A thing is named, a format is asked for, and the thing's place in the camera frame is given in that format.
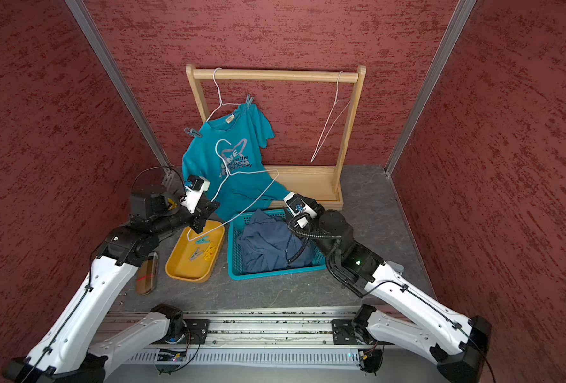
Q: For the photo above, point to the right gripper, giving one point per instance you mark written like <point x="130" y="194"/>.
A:
<point x="296" y="226"/>

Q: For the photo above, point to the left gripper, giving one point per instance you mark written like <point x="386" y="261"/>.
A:
<point x="201" y="212"/>

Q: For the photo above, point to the grey-blue t-shirt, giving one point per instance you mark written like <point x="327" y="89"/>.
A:
<point x="266" y="244"/>

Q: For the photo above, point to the grey clothespin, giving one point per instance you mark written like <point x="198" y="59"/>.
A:
<point x="198" y="252"/>
<point x="192" y="132"/>
<point x="398" y="268"/>

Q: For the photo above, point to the white wire hanger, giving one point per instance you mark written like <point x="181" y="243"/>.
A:
<point x="329" y="124"/>
<point x="221" y="103"/>
<point x="237" y="176"/>

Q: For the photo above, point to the teal t-shirt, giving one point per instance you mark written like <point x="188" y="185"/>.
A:
<point x="244" y="122"/>

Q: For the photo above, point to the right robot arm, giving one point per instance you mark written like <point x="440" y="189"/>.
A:
<point x="457" y="344"/>

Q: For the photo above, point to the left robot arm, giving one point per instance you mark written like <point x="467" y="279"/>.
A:
<point x="65" y="353"/>

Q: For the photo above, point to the wooden clothes rack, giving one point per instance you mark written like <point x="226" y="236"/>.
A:
<point x="321" y="183"/>

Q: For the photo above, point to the yellow tray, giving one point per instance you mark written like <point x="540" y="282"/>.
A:
<point x="179" y="266"/>

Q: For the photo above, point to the brown transparent case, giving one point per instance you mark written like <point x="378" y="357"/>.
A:
<point x="146" y="280"/>

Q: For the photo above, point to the grey clothespin on table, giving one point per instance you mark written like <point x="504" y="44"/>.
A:
<point x="398" y="268"/>

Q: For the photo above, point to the left corner aluminium profile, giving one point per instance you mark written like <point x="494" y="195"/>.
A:
<point x="89" y="29"/>

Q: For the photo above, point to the corner aluminium profile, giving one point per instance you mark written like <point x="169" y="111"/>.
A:
<point x="447" y="44"/>
<point x="89" y="29"/>

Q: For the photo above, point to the right corner aluminium profile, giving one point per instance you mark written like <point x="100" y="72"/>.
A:
<point x="447" y="44"/>

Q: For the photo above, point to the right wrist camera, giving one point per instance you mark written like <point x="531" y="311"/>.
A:
<point x="298" y="204"/>

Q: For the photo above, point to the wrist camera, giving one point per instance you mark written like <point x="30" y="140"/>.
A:
<point x="298" y="204"/>
<point x="195" y="187"/>

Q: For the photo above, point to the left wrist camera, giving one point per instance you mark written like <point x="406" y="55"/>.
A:
<point x="195" y="187"/>

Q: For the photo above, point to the aluminium rail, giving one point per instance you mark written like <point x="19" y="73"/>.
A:
<point x="283" y="337"/>

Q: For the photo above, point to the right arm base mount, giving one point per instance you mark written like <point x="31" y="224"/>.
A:
<point x="349" y="333"/>

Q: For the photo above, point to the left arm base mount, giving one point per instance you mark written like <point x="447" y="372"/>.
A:
<point x="187" y="331"/>

